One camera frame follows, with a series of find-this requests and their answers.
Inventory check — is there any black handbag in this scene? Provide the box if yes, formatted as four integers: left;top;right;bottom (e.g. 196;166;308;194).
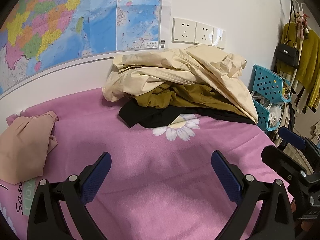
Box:
276;40;299;69

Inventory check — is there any white wall switch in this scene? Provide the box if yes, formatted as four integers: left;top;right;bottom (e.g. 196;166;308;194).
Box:
212;27;226;49

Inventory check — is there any white clothes rack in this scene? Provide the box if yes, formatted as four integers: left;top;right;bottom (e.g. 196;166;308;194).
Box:
290;0;310;87

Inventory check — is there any folded pink garment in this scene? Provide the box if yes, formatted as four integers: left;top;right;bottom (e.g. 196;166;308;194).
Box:
1;111;58;185

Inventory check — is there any olive brown garment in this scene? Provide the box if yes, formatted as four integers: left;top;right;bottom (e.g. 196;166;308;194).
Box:
134;82;245;116

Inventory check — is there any middle white wall socket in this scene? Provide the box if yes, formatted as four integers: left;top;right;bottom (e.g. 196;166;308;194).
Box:
195;22;214;46

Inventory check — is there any left white wall socket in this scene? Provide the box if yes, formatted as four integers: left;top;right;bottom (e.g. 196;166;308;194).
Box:
172;17;196;44

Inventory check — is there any pink floral bed sheet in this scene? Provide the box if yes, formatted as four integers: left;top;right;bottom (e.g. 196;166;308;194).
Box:
0;87;294;240

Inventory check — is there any blue plastic storage rack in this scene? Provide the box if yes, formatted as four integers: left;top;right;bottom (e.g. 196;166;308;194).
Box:
251;64;291;132

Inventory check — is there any black garment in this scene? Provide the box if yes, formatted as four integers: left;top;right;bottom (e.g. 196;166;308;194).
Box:
119;99;255;128

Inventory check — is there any cream beige jacket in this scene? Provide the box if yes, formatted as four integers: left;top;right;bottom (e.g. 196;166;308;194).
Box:
102;45;258;123

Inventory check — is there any mustard yellow hanging garment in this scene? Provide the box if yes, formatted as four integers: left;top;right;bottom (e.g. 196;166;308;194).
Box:
277;22;319;112

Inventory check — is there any white wall socket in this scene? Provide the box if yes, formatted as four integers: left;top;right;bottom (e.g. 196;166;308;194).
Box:
172;17;196;44
195;22;214;46

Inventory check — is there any colourful wall map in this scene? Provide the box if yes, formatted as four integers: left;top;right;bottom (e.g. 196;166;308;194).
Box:
1;0;162;92

